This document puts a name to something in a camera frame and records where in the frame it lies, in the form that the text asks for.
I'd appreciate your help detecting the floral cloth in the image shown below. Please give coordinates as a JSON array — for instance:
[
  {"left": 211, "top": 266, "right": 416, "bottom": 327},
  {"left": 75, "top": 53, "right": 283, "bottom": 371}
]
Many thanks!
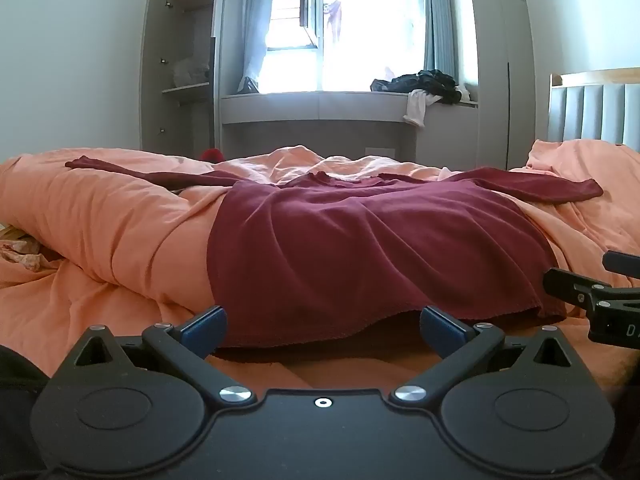
[{"left": 0, "top": 225, "right": 48, "bottom": 273}]

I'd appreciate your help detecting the window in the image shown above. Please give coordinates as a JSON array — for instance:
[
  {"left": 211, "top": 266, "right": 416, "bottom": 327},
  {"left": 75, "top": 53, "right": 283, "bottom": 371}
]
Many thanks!
[{"left": 260, "top": 0, "right": 431, "bottom": 93}]

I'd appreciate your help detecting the orange duvet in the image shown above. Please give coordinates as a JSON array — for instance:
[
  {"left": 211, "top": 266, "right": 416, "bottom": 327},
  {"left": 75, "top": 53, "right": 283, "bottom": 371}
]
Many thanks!
[{"left": 0, "top": 139, "right": 640, "bottom": 396}]

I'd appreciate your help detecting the white plastic bag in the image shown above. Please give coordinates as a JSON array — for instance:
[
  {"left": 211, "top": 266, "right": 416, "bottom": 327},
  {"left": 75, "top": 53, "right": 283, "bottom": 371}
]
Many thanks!
[{"left": 172, "top": 56, "right": 211, "bottom": 88}]

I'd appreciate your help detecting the maroon long-sleeve shirt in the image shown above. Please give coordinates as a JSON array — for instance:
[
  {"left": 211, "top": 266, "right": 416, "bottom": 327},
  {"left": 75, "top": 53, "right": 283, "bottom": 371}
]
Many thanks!
[{"left": 65, "top": 156, "right": 604, "bottom": 348}]

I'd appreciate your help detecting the grey window seat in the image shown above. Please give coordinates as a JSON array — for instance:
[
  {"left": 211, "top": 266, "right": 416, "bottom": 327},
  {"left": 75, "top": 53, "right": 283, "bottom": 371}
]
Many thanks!
[{"left": 220, "top": 90, "right": 479, "bottom": 168}]

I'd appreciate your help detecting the open grey wardrobe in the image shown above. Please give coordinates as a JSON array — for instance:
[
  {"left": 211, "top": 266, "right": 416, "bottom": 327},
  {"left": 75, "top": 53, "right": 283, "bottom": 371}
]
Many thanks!
[{"left": 139, "top": 0, "right": 223, "bottom": 161}]

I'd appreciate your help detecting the blue-grey curtain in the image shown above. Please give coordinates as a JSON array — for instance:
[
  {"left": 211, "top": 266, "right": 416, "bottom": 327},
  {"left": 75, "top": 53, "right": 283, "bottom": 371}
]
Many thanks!
[{"left": 422, "top": 0, "right": 458, "bottom": 81}]

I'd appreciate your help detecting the tall grey closed wardrobe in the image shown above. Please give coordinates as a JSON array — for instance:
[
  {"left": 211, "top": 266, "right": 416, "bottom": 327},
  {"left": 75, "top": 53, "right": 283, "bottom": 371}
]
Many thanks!
[{"left": 467, "top": 0, "right": 538, "bottom": 171}]

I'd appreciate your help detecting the white cloth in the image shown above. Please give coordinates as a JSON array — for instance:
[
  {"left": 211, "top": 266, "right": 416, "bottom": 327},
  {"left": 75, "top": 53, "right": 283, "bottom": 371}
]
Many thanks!
[{"left": 403, "top": 88, "right": 443, "bottom": 128}]

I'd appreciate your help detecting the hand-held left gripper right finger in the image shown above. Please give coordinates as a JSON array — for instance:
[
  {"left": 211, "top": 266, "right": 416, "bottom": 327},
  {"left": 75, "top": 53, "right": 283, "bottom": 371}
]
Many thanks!
[{"left": 389, "top": 305, "right": 572, "bottom": 407}]

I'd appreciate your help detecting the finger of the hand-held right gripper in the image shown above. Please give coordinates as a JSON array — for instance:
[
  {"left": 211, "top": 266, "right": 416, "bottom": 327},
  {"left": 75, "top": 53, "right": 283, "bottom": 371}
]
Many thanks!
[
  {"left": 602, "top": 250, "right": 640, "bottom": 277},
  {"left": 543, "top": 267, "right": 618, "bottom": 313}
]

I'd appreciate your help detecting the pile of dark clothes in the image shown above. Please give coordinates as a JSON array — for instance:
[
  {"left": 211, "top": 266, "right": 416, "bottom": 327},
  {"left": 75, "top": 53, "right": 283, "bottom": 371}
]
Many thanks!
[{"left": 370, "top": 68, "right": 463, "bottom": 106}]

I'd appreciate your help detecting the hanging pink garment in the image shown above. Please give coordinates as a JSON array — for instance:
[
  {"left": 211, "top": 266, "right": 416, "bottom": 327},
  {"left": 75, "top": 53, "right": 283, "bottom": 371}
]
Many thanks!
[{"left": 322, "top": 0, "right": 346, "bottom": 42}]

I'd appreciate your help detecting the sheer light blue curtain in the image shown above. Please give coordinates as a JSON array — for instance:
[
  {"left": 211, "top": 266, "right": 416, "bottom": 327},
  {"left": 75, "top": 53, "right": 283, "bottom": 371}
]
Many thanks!
[{"left": 239, "top": 0, "right": 278, "bottom": 93}]

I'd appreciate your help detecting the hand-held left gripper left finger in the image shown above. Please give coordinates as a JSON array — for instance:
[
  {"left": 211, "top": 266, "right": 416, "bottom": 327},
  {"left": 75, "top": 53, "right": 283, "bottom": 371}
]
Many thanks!
[{"left": 74, "top": 305, "right": 257, "bottom": 407}]

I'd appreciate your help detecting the person's dark clothing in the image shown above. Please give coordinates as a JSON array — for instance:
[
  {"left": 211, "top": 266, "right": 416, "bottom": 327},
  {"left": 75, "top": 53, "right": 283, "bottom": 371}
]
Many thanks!
[{"left": 0, "top": 344, "right": 51, "bottom": 480}]

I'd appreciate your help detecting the grey padded headboard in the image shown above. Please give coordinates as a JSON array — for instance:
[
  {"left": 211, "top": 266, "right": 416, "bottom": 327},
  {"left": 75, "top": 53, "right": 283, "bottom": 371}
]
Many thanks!
[{"left": 547, "top": 67, "right": 640, "bottom": 153}]

